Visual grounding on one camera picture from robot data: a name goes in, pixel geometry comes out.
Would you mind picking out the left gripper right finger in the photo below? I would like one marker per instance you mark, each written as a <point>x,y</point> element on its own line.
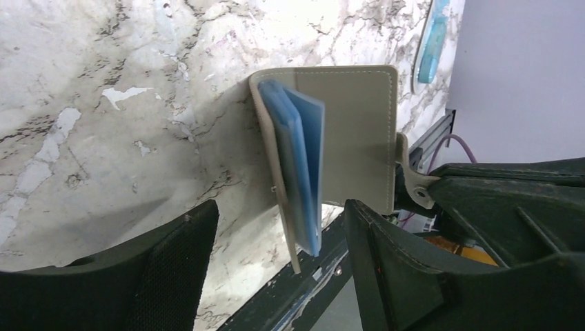
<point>403,282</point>

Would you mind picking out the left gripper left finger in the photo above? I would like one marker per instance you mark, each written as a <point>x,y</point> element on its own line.
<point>151,282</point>

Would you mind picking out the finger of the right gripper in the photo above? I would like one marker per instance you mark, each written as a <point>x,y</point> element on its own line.
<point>517,212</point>

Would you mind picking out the grey leather card holder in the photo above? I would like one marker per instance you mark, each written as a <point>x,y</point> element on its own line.
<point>330,135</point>

